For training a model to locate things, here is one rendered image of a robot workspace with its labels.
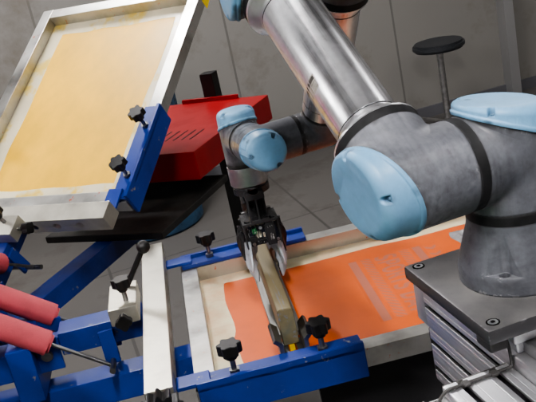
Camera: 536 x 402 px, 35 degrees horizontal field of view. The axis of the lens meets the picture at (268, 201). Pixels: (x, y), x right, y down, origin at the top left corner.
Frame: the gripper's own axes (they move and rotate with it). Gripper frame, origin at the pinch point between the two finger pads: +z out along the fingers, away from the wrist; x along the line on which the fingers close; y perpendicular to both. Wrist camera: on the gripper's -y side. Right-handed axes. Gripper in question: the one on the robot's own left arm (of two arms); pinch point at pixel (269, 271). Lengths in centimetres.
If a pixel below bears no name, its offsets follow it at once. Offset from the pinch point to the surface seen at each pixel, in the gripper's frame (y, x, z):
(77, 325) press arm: 1.6, -40.0, 0.8
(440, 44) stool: -378, 163, 42
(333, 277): -9.7, 14.1, 9.4
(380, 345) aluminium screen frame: 29.4, 14.7, 6.0
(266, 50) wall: -422, 55, 28
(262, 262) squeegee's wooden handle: -3.0, -0.8, -1.1
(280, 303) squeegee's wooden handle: 17.9, -0.3, -1.1
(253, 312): -2.4, -5.0, 9.4
